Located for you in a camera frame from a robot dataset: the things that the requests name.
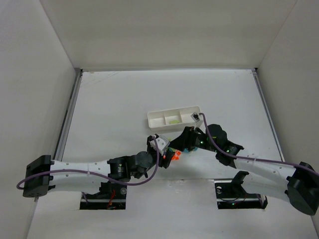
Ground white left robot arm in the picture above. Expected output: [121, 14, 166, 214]
[16, 134, 175, 198]

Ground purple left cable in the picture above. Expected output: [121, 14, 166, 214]
[16, 138, 160, 191]

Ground teal lego brick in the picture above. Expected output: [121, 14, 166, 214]
[184, 147, 198, 153]

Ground orange lego pieces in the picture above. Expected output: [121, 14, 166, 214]
[171, 150, 181, 160]

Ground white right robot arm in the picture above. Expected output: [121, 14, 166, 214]
[169, 124, 319, 216]

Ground lime green curved lego brick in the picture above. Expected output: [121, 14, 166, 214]
[169, 120, 179, 124]

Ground white divided plastic tray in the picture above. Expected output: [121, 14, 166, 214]
[147, 106, 203, 132]

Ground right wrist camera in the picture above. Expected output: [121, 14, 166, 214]
[191, 113, 200, 122]

